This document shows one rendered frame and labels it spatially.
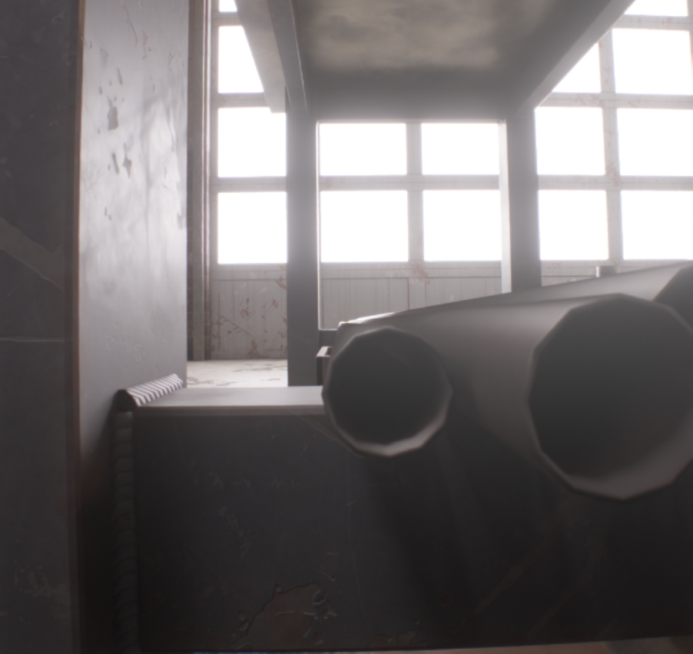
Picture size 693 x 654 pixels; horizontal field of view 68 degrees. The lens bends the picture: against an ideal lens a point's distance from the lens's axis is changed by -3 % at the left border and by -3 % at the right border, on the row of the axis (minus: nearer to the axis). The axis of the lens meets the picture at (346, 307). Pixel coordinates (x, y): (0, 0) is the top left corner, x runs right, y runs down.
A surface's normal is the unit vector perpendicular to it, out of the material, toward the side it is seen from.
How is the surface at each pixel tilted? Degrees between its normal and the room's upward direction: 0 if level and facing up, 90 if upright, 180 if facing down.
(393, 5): 180
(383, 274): 90
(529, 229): 90
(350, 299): 90
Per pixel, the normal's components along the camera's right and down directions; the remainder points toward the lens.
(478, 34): 0.01, 1.00
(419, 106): 0.01, -0.03
